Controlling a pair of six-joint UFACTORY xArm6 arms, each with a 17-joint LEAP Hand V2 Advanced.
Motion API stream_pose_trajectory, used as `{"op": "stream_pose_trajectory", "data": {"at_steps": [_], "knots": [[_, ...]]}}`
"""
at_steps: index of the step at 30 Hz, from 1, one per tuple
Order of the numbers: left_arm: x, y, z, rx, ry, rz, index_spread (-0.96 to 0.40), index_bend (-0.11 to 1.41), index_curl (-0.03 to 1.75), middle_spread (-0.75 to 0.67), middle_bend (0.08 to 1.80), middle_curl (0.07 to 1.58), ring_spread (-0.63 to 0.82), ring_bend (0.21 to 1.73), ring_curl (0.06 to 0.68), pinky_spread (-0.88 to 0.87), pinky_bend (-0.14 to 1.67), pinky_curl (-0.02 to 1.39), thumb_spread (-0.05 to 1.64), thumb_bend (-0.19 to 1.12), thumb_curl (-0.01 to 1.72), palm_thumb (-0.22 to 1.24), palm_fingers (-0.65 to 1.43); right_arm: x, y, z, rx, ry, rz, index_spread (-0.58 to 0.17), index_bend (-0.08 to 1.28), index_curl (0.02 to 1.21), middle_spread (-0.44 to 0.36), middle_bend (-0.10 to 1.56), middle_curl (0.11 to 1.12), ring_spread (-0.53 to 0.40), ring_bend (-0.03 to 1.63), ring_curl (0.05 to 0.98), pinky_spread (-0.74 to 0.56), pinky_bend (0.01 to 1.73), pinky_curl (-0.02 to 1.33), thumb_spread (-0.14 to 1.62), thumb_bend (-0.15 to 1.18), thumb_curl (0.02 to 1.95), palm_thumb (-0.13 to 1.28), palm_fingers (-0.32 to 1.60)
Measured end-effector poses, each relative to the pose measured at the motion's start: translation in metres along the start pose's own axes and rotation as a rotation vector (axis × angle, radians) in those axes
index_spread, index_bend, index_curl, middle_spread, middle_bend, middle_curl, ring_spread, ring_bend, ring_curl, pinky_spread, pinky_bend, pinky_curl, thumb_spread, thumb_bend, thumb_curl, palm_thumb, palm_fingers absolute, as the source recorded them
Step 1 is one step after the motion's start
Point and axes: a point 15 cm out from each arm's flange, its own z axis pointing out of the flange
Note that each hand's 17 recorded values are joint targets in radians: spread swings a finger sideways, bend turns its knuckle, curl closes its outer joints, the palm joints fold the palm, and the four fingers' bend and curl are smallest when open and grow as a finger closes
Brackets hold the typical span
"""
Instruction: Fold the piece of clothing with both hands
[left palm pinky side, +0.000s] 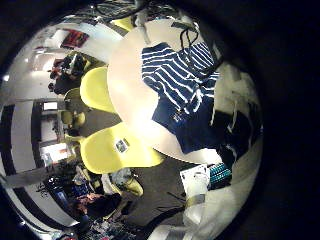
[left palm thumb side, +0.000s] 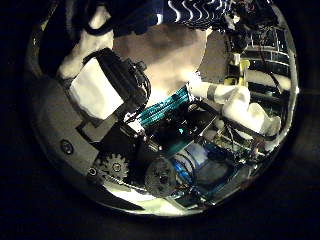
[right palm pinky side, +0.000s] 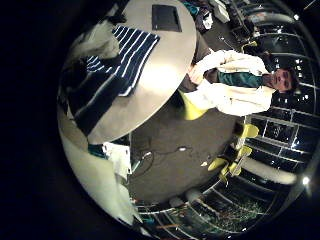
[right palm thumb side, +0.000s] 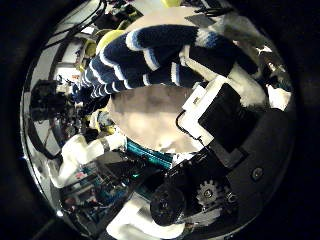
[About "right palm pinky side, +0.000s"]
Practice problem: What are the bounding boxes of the person in white jacket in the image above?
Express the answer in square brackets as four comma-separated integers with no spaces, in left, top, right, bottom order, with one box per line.
[178,49,302,118]

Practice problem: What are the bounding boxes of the yellow chair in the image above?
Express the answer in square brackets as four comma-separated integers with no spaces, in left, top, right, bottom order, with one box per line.
[239,123,260,140]
[237,145,253,158]
[207,157,230,172]
[179,89,210,122]
[219,161,243,178]

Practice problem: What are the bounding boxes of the blue white striped shirt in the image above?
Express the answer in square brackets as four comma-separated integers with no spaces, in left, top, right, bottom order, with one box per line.
[68,25,161,137]

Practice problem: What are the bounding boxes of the white horizontal tube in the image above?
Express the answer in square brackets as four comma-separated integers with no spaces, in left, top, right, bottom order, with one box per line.
[244,155,298,186]

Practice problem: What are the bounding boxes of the teal circuit board strip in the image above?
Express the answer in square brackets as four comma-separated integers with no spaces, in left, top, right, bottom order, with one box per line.
[87,143,108,159]

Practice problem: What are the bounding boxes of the black floor cable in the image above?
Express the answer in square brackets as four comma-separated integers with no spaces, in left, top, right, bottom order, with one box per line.
[132,144,195,178]

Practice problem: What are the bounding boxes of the white box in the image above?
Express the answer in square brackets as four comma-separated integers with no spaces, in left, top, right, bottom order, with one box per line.
[209,0,232,24]

